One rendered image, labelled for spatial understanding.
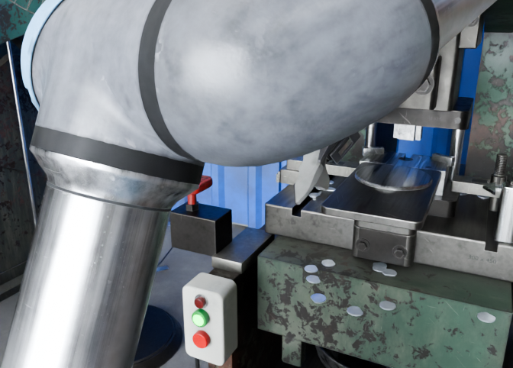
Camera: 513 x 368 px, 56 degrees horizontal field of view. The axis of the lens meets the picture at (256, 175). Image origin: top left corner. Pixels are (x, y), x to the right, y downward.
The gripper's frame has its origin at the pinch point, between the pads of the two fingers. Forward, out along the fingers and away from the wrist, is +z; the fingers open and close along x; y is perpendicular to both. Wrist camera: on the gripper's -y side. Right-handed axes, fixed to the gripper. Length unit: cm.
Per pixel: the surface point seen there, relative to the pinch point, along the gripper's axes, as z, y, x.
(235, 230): 15, 141, 121
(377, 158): -19.3, 29.9, 7.4
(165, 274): 46, 104, 102
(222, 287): 15.9, 15.5, 4.6
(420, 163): -23.0, 31.8, 0.9
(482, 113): -42, 42, 3
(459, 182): -24.2, 34.9, -5.9
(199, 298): 19.4, 13.7, 5.2
